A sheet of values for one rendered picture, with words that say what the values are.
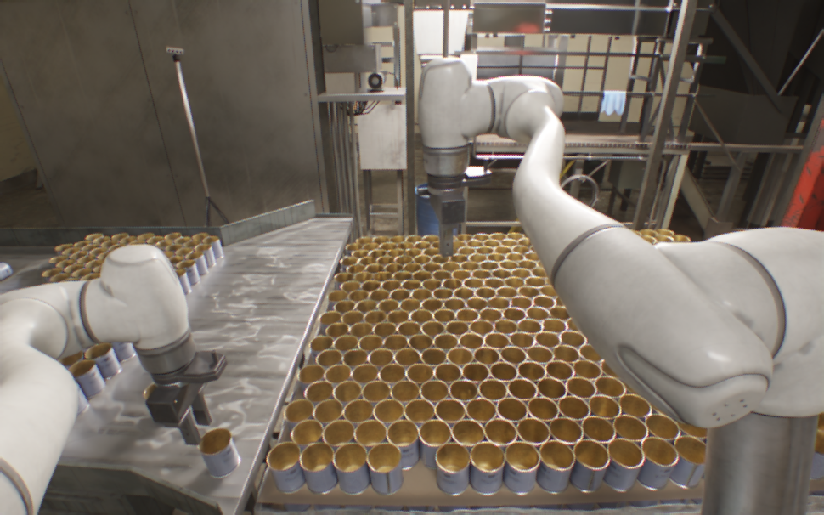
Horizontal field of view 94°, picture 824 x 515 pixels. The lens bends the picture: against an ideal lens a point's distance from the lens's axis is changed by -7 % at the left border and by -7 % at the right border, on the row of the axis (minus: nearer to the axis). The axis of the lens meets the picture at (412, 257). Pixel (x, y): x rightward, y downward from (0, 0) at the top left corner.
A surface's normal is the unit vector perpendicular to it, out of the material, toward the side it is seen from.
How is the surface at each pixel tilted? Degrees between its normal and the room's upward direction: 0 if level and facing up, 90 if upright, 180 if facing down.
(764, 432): 78
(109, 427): 0
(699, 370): 57
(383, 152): 90
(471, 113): 89
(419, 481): 2
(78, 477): 90
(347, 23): 90
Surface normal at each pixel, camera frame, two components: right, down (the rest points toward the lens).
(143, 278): 0.62, 0.07
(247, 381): -0.01, -0.88
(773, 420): -0.47, 0.20
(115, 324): 0.27, 0.43
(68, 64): -0.03, 0.47
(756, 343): 0.33, -0.46
